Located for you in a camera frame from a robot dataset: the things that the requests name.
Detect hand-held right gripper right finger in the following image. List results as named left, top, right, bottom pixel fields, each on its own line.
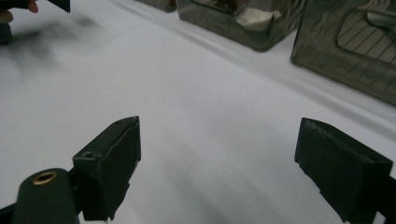
left=294, top=117, right=394, bottom=223

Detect grey transparent plastic bin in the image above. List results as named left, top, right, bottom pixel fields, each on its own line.
left=176, top=0, right=308, bottom=52
left=290, top=0, right=396, bottom=107

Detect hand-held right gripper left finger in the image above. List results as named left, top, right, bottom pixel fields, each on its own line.
left=73, top=116, right=142, bottom=221

